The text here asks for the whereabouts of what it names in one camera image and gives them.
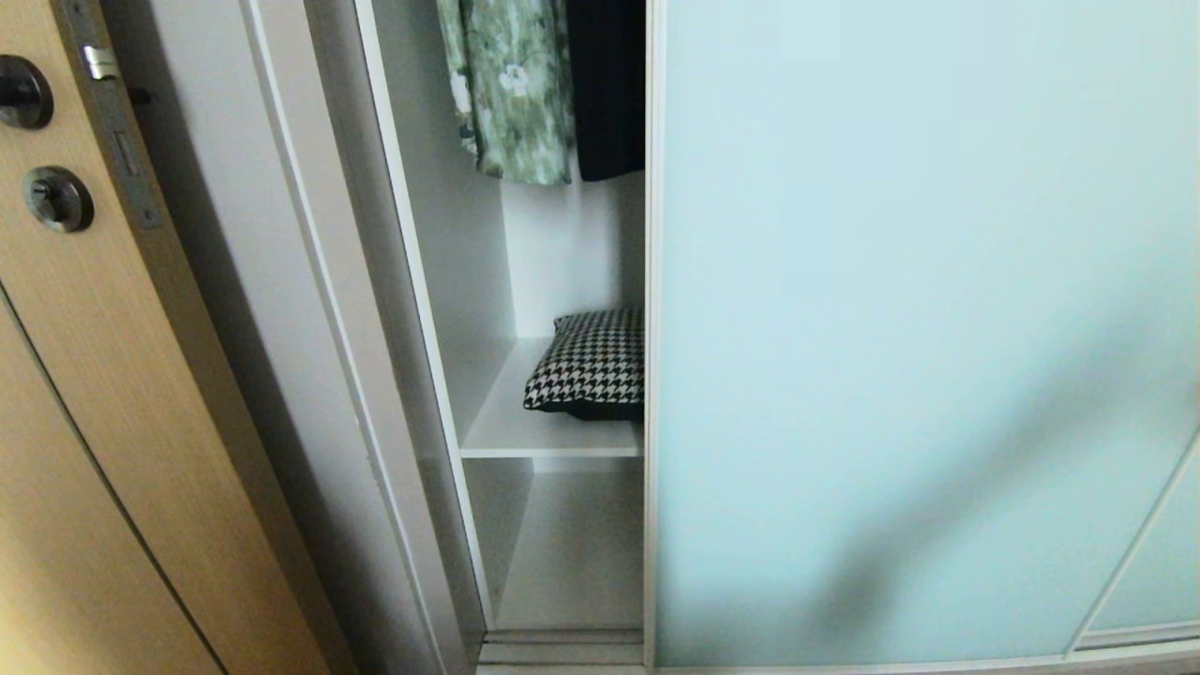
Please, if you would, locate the dark round door lock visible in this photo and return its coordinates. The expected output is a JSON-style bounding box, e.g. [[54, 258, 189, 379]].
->
[[23, 166, 95, 233]]

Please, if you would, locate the pale green sliding wardrobe door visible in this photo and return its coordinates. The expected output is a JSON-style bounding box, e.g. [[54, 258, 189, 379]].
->
[[1069, 441, 1200, 652], [643, 0, 1200, 671]]

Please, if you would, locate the dark round door handle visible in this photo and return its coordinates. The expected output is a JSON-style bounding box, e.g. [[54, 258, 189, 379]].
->
[[0, 54, 54, 130]]

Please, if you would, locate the black hanging garment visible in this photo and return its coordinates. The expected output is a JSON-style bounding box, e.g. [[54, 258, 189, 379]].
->
[[566, 0, 647, 183]]

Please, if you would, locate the white wardrobe shelf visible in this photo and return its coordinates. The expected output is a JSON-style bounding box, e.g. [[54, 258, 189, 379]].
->
[[459, 337, 645, 459]]

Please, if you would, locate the white wardrobe cabinet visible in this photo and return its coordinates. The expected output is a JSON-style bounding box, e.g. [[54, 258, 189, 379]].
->
[[242, 0, 648, 674]]

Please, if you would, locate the black white houndstooth pillow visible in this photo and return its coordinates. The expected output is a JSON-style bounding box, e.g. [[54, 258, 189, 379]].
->
[[523, 308, 646, 422]]

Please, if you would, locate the light wooden room door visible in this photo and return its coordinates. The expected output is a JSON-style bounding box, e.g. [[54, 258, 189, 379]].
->
[[0, 0, 357, 675]]

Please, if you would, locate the metal door latch plate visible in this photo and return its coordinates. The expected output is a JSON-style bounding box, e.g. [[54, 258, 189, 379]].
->
[[51, 0, 164, 231]]

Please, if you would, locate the green floral hanging garment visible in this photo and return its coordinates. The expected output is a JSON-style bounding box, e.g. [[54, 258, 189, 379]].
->
[[437, 0, 575, 187]]

